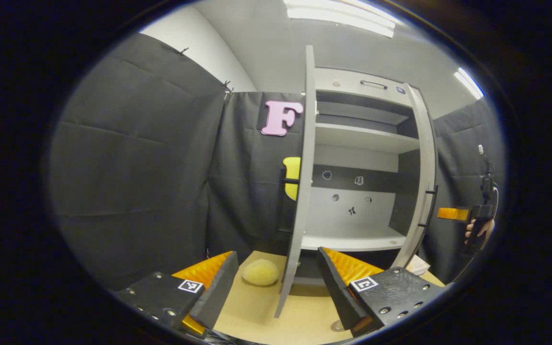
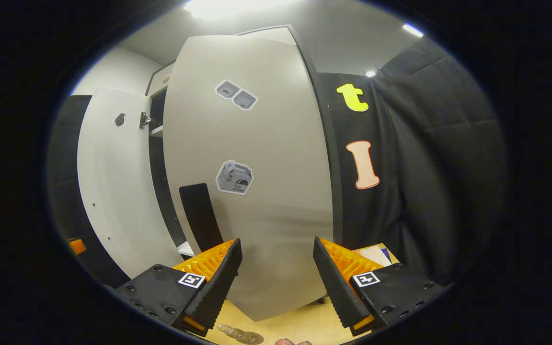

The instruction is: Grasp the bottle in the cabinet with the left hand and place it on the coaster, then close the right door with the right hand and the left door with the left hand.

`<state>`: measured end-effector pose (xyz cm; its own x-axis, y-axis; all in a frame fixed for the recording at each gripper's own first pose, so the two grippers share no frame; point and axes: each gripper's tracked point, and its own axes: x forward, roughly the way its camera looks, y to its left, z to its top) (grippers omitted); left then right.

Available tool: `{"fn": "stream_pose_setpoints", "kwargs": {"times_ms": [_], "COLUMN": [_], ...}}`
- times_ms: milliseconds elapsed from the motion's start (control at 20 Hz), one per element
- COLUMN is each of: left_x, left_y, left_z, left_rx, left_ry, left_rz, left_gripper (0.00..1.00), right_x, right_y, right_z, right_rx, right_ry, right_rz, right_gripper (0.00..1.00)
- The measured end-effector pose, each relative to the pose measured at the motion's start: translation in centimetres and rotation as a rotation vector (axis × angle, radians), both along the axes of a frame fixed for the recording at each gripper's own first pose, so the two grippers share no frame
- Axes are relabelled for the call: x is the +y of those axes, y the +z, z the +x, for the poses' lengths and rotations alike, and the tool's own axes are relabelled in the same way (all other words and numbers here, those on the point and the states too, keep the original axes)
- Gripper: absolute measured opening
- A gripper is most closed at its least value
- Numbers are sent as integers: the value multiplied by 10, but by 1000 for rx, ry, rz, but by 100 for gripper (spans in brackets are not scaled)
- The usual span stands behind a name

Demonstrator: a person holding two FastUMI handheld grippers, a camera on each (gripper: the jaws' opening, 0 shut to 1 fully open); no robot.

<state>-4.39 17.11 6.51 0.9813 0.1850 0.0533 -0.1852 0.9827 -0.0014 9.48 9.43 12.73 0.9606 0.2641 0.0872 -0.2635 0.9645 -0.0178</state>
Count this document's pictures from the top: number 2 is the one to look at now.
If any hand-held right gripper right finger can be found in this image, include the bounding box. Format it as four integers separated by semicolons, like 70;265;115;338
313;236;449;337

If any long ceiling light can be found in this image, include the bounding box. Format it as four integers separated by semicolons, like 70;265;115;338
183;0;305;20

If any dark quilted padding blanket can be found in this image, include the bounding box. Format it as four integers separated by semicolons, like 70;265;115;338
374;38;507;288

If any white and grey cabinet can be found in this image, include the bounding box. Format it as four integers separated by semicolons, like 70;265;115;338
146;25;345;259

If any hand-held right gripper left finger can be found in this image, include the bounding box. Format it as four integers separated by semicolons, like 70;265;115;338
115;238;243;337

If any clear glass bottle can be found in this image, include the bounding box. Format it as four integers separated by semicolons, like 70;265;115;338
217;324;257;343

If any white cabinet door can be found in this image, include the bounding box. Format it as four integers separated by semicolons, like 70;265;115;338
77;88;185;278
163;34;334;322

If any white paper sheet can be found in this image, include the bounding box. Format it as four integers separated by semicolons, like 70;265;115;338
353;245;392;267

